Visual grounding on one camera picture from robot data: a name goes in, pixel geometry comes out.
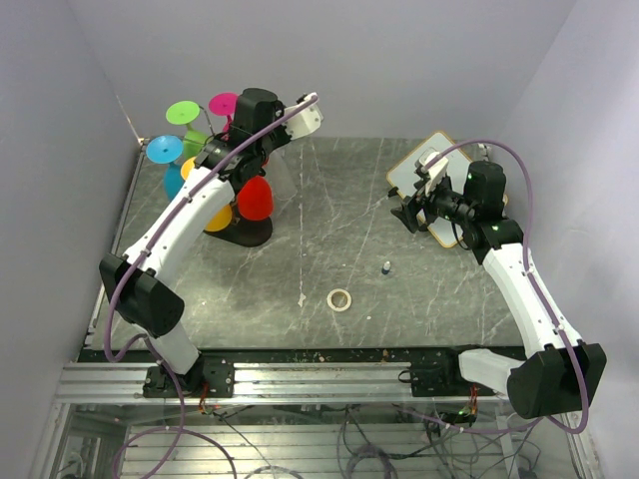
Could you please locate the red plastic wine glass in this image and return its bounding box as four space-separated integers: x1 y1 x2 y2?
237 176 274 222

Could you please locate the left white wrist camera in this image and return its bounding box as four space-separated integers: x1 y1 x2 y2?
283 92 323 141

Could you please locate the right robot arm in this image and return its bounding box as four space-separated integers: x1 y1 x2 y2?
392 159 607 419

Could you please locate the white tape roll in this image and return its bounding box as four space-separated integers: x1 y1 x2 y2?
326 288 352 312

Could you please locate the pink plastic wine glass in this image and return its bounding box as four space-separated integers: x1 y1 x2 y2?
208 92 239 132

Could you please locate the green plastic wine glass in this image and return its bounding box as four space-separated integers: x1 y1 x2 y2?
166 100 214 161

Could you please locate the orange plastic wine glass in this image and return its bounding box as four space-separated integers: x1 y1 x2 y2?
180 157 234 235

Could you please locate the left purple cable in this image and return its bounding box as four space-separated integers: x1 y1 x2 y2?
105 93 320 479

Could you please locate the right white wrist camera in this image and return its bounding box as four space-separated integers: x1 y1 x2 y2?
414 151 448 196

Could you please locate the white board yellow rim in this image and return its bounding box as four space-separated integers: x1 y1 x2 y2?
386 131 488 248

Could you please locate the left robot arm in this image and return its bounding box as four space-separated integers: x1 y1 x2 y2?
99 88 322 396

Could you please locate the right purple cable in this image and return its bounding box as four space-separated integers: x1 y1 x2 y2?
393 139 590 435

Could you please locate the aluminium mounting rail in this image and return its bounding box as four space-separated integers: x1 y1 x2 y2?
55 348 502 405

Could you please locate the clear plastic cup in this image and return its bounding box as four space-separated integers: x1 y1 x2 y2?
264 151 297 202

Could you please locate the blue plastic wine glass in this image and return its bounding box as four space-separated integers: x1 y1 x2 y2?
146 135 184 201

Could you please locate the purple cable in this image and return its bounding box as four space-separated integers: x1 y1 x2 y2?
105 93 320 479
393 139 590 435

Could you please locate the copper wire glass rack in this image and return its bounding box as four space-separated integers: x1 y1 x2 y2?
204 204 273 247

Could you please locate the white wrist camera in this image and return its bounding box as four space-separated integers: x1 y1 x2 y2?
283 92 323 141
414 151 448 196

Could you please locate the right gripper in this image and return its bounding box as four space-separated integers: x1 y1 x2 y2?
391 172 475 233

